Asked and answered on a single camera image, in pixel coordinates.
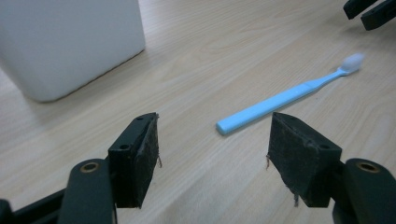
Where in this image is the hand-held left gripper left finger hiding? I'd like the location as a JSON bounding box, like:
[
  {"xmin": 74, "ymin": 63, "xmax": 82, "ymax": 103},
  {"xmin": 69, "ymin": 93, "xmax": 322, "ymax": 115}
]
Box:
[{"xmin": 107, "ymin": 112, "xmax": 163, "ymax": 209}]

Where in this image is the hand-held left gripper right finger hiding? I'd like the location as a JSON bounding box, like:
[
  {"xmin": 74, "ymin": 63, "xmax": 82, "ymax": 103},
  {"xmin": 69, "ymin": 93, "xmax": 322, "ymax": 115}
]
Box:
[{"xmin": 265, "ymin": 111, "xmax": 343, "ymax": 209}]

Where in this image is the light blue toothbrush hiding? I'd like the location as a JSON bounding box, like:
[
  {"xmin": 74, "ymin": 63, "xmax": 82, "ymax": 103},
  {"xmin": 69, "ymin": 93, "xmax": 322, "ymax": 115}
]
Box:
[{"xmin": 215, "ymin": 51, "xmax": 366, "ymax": 136}]

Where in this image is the white plastic container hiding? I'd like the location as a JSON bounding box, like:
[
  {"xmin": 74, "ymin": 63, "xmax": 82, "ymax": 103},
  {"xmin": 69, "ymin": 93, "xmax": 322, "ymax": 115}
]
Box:
[{"xmin": 0, "ymin": 0, "xmax": 147, "ymax": 104}]

